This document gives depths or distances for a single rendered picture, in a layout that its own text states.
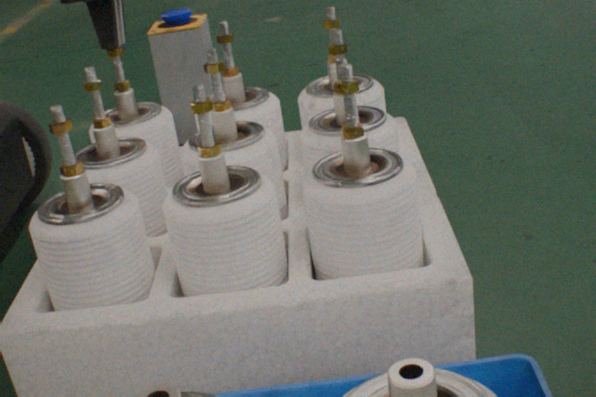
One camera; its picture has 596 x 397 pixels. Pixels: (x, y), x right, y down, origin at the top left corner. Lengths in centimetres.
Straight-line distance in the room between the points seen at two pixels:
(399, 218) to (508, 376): 15
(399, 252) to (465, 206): 50
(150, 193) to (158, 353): 18
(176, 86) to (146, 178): 28
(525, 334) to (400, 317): 26
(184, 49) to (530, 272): 51
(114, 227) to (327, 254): 18
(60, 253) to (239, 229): 15
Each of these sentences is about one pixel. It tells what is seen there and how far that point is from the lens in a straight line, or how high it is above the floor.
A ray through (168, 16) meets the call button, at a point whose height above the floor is 33.
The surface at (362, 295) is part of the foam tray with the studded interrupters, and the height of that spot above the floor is 18.
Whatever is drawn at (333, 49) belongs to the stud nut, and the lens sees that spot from 73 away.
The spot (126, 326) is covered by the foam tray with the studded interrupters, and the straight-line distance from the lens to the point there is 64.
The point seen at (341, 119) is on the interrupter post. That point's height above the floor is 26.
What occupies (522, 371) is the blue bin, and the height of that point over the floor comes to 11.
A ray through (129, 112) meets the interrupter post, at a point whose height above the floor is 26.
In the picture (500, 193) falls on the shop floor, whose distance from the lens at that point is 117.
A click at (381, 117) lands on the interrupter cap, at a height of 25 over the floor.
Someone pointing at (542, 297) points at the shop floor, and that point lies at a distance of 93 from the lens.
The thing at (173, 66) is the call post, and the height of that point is 27.
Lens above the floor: 51
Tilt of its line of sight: 23 degrees down
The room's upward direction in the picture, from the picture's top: 8 degrees counter-clockwise
